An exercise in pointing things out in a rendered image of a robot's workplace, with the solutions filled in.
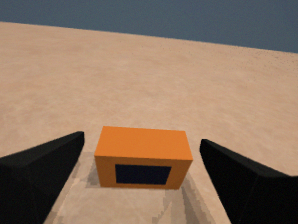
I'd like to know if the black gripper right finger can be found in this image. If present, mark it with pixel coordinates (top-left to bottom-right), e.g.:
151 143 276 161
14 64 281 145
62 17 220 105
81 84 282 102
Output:
199 139 298 224

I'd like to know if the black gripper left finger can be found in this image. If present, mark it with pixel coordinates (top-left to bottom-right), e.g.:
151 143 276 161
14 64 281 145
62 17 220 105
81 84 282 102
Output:
0 131 84 224

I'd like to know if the orange block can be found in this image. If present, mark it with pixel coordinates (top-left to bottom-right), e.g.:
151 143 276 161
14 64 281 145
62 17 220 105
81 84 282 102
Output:
94 126 193 190

